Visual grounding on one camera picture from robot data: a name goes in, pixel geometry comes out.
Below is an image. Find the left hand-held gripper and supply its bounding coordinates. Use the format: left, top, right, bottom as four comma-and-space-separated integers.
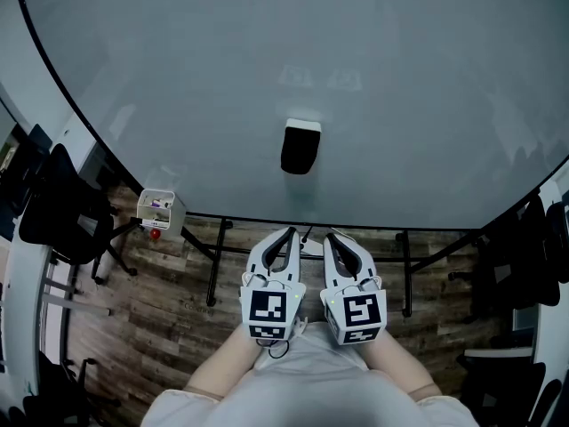
239, 225, 308, 342

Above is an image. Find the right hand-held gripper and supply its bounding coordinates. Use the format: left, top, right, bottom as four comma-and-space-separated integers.
320, 232, 388, 347

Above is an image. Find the black and white whiteboard eraser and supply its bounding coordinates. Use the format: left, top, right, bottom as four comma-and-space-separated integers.
279, 117, 323, 176

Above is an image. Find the person's left forearm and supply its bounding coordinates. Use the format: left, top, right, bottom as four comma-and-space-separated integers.
184, 325, 261, 402

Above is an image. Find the person's right forearm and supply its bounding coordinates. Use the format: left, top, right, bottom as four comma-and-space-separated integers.
362, 329, 444, 402

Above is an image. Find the large whiteboard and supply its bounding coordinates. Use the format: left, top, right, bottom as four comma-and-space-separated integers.
12, 0, 569, 231

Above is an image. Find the white power strip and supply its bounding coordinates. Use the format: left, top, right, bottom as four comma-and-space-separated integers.
300, 238, 326, 258

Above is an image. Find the person's white shirt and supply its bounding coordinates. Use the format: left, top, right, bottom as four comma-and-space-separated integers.
141, 320, 479, 427

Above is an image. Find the white marker holder box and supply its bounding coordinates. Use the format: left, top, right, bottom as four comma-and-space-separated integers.
135, 188, 188, 236

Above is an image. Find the black office chair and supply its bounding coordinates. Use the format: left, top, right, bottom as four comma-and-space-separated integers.
0, 147, 45, 217
457, 349, 564, 427
20, 143, 140, 286
8, 351, 122, 427
447, 193, 569, 325

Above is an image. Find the white office desk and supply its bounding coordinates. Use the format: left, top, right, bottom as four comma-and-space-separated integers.
464, 180, 569, 396
6, 236, 113, 400

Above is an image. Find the dark desk divider panel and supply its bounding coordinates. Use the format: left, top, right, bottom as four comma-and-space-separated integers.
27, 124, 54, 153

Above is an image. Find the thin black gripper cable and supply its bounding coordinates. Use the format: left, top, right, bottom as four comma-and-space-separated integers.
265, 339, 291, 360

